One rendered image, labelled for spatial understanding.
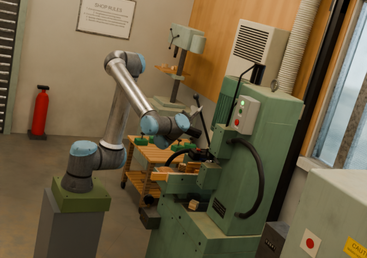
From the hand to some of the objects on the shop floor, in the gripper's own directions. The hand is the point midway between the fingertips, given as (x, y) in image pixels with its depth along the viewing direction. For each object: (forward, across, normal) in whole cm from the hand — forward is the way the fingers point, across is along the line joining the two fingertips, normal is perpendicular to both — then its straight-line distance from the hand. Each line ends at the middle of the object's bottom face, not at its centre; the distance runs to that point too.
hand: (198, 115), depth 240 cm
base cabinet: (-43, +97, +70) cm, 127 cm away
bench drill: (+149, +211, -40) cm, 261 cm away
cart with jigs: (+76, +170, -5) cm, 186 cm away
